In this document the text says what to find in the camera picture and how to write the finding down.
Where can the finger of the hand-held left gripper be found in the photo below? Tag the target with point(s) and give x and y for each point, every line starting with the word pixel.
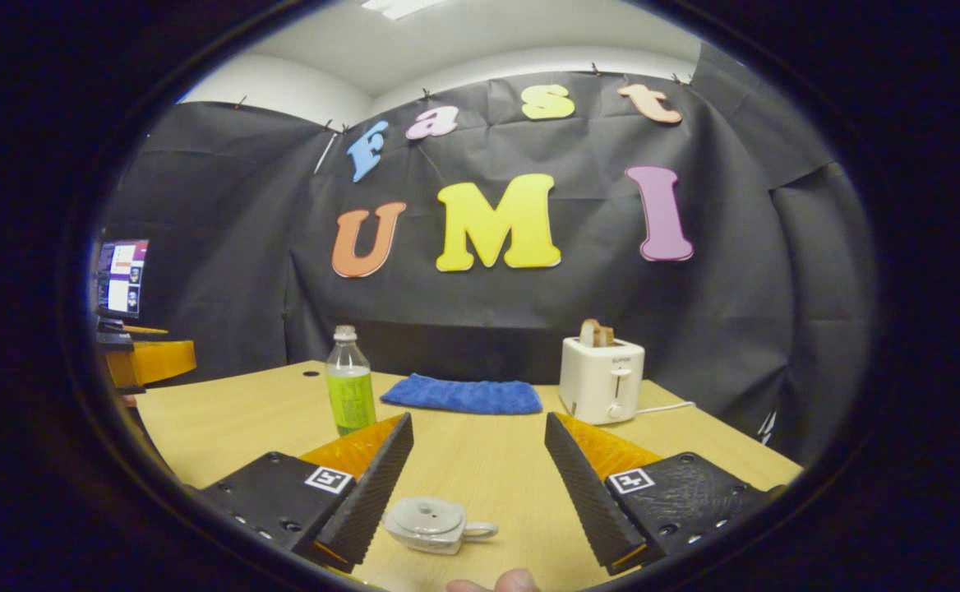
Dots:
pixel 151 362
pixel 131 334

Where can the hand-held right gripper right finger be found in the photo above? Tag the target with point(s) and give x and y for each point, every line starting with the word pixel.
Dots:
pixel 585 493

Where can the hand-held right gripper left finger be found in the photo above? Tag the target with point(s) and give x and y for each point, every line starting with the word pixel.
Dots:
pixel 369 485

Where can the white teacup lid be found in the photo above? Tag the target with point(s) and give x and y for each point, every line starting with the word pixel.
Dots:
pixel 426 516

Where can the white ceramic teacup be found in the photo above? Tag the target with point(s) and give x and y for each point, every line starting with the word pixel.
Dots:
pixel 435 543

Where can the green label water bottle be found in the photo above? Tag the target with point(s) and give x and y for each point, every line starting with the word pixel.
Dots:
pixel 350 399

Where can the computer monitor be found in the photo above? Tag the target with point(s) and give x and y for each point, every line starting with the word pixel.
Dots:
pixel 122 279

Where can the white toaster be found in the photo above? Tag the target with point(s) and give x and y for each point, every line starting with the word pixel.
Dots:
pixel 599 382

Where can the blue towel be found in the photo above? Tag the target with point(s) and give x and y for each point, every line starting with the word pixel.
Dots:
pixel 463 395

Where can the bread slice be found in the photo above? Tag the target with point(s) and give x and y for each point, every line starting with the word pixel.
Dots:
pixel 595 333

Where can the black backdrop cloth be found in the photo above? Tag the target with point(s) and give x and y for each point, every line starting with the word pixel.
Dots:
pixel 611 304

